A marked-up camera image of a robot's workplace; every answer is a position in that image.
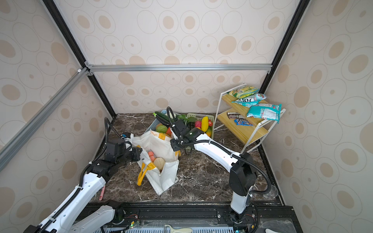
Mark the dark candy packet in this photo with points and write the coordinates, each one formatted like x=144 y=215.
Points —
x=234 y=115

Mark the orange mango fruit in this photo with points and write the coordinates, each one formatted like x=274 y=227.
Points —
x=209 y=132

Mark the metal spoon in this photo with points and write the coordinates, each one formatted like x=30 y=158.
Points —
x=101 y=196

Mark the pale green plastic basket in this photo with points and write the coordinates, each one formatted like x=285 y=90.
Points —
x=199 y=117

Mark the long green cucumber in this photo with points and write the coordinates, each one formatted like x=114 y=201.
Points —
x=162 y=118

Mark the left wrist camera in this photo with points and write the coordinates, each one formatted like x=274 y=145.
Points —
x=117 y=148

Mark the white canvas grocery bag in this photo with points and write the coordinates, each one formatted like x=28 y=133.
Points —
x=160 y=145

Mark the green leafy vegetable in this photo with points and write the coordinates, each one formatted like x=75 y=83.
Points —
x=187 y=119

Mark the horizontal aluminium frame bar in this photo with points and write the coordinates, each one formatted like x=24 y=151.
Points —
x=185 y=67

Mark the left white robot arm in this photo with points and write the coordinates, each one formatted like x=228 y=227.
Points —
x=93 y=178

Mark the pink dragon fruit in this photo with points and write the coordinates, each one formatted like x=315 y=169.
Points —
x=198 y=124

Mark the white teal snack bag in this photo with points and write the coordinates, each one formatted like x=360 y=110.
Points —
x=251 y=100

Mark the red orange pepper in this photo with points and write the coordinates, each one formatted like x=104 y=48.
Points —
x=169 y=132

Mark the green cabbage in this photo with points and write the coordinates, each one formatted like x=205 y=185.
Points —
x=160 y=128

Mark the blue candy packet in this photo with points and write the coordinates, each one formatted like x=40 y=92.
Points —
x=242 y=122

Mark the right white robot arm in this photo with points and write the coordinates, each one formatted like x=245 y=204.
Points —
x=242 y=171

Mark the yellow green snack bag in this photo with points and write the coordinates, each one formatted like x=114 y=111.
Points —
x=243 y=91

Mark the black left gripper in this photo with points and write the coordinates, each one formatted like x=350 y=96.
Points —
x=136 y=153

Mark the clear plastic cup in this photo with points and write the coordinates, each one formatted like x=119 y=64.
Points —
x=274 y=192

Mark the black right corner post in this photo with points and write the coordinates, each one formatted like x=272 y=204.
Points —
x=289 y=33

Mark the black corner frame post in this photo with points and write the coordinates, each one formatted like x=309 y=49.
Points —
x=73 y=45

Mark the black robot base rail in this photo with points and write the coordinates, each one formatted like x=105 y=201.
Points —
x=202 y=217

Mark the wooden two tier shelf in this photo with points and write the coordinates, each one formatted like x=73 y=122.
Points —
x=249 y=130

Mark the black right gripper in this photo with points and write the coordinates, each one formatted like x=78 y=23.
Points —
x=174 y=147

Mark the yellow papaya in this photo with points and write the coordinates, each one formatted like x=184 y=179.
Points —
x=205 y=123

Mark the left aluminium frame bar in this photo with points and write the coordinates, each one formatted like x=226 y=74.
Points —
x=19 y=140

